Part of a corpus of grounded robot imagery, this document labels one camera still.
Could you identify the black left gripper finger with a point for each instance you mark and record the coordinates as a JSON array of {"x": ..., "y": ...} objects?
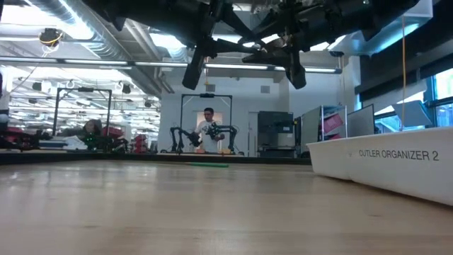
[
  {"x": 237, "y": 46},
  {"x": 194, "y": 74}
]

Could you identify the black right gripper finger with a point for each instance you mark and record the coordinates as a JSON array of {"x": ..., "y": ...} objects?
[
  {"x": 296, "y": 74},
  {"x": 269, "y": 57}
]

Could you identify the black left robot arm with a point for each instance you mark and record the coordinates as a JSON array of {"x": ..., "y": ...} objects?
[{"x": 148, "y": 14}]

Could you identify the black background robot arm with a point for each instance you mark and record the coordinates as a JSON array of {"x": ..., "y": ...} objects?
[
  {"x": 193, "y": 137},
  {"x": 231, "y": 134}
]

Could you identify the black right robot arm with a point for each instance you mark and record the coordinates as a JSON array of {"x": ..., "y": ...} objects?
[{"x": 354, "y": 14}]

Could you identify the long ceiling light bar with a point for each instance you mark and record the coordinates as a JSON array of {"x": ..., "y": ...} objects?
[{"x": 233, "y": 66}]

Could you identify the black cabinet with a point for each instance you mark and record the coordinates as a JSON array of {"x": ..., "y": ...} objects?
[{"x": 276, "y": 124}]

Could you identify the white shelf unit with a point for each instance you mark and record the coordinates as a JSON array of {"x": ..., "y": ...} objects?
[{"x": 311, "y": 127}]

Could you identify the red storage bin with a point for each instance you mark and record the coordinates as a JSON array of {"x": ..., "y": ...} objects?
[{"x": 332, "y": 123}]

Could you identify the person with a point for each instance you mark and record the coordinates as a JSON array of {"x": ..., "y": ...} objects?
[
  {"x": 207, "y": 141},
  {"x": 92, "y": 127}
]

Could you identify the white angled panel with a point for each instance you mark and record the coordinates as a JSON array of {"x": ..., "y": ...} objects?
[{"x": 412, "y": 113}]

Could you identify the white plastic cutlery organizer tray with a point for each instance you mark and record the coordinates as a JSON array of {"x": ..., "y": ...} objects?
[{"x": 389, "y": 170}]

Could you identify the red background equipment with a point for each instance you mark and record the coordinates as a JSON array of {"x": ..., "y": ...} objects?
[{"x": 14, "y": 136}]

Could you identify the black gantry frame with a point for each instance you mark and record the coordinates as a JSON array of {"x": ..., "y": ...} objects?
[
  {"x": 207, "y": 95},
  {"x": 85, "y": 89}
]

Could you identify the silver ventilation duct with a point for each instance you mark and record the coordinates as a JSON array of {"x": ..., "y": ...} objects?
[{"x": 102, "y": 46}]

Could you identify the black metal table frame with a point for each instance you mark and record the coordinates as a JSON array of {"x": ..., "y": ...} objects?
[{"x": 106, "y": 157}]

